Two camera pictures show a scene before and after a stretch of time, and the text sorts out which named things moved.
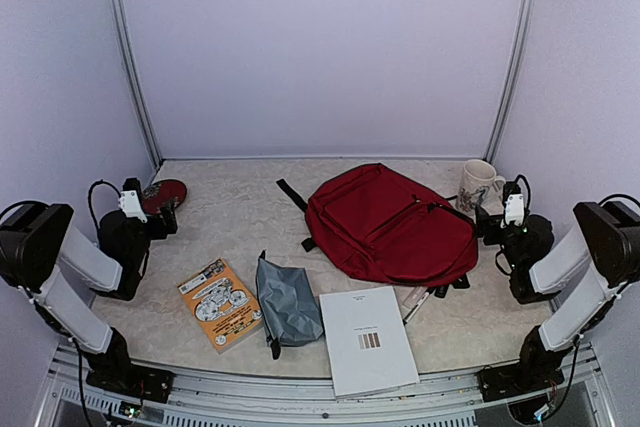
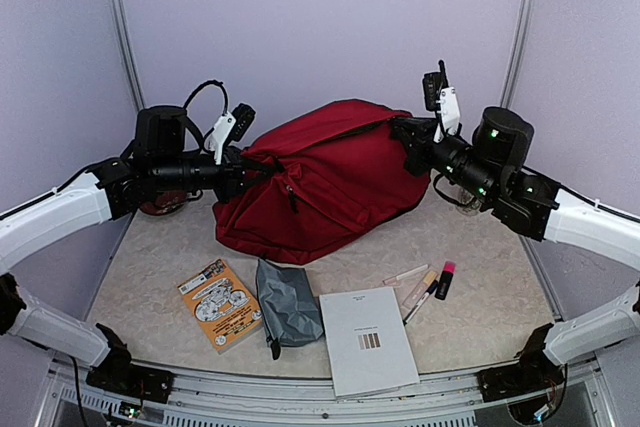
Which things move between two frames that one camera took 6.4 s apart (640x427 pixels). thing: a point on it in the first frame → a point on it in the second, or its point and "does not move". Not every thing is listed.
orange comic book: [220, 304] does not move
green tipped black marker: [410, 314] does not move
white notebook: [367, 343] does not move
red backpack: [392, 227] → [342, 172]
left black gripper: [161, 231] → [232, 177]
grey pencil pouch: [290, 312] does not move
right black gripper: [491, 220] → [416, 145]
